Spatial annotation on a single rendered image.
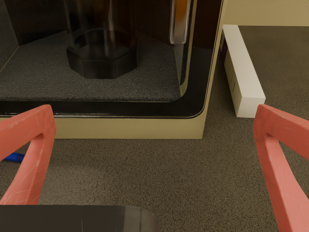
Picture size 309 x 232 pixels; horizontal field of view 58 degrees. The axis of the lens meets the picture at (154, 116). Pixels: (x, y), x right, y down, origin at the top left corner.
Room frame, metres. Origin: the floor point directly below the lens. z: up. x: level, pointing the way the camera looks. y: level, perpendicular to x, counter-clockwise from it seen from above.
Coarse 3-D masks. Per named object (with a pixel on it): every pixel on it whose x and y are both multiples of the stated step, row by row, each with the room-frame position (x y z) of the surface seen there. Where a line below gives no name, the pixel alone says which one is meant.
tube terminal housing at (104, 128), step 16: (224, 0) 0.28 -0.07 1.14; (224, 16) 0.28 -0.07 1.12; (208, 96) 0.28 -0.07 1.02; (64, 128) 0.28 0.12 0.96; (80, 128) 0.28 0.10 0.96; (96, 128) 0.28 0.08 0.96; (112, 128) 0.28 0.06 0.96; (128, 128) 0.28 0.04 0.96; (144, 128) 0.28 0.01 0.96; (160, 128) 0.28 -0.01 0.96; (176, 128) 0.28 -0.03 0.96; (192, 128) 0.28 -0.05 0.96
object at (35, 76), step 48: (0, 0) 0.26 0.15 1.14; (48, 0) 0.26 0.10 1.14; (96, 0) 0.27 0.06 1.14; (144, 0) 0.27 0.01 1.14; (192, 0) 0.27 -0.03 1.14; (0, 48) 0.26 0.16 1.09; (48, 48) 0.26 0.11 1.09; (96, 48) 0.27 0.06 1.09; (144, 48) 0.27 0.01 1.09; (192, 48) 0.27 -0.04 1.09; (0, 96) 0.26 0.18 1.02; (48, 96) 0.26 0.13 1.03; (96, 96) 0.26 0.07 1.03; (144, 96) 0.27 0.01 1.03; (192, 96) 0.27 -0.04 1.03
